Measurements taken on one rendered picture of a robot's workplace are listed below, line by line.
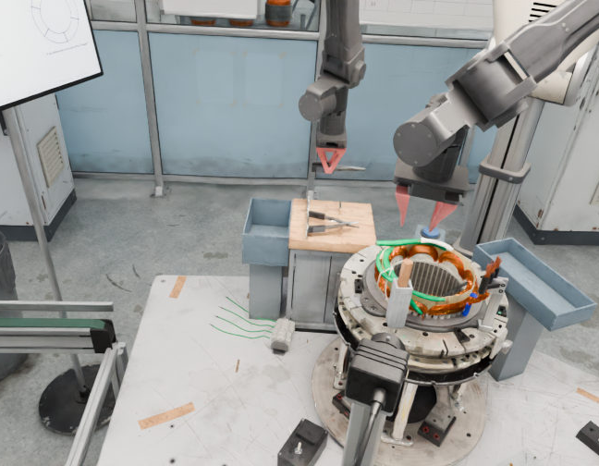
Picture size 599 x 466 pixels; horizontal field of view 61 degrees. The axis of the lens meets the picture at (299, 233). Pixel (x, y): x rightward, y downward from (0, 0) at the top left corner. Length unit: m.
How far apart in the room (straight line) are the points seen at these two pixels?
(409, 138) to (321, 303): 0.72
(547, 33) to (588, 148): 2.57
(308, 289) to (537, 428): 0.59
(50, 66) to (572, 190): 2.73
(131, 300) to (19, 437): 0.79
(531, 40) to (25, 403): 2.13
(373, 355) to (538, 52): 0.39
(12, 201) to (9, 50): 1.71
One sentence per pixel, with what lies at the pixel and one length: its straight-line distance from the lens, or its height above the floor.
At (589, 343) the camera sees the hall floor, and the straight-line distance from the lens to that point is 2.85.
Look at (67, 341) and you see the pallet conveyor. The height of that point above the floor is 0.72.
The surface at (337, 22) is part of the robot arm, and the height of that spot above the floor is 1.52.
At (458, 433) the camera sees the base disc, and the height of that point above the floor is 0.80.
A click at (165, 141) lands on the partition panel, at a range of 3.33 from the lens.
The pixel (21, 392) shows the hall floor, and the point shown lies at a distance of 2.38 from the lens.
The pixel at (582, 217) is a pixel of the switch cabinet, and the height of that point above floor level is 0.21.
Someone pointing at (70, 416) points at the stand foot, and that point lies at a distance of 2.22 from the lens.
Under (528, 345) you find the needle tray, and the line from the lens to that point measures 1.29.
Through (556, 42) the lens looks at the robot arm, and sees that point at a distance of 0.65.
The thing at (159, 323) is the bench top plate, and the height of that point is 0.78.
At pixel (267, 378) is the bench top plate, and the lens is 1.22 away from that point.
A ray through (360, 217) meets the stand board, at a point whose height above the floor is 1.07.
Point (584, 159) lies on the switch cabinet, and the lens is 3.23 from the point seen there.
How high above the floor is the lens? 1.71
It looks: 34 degrees down
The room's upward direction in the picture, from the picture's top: 4 degrees clockwise
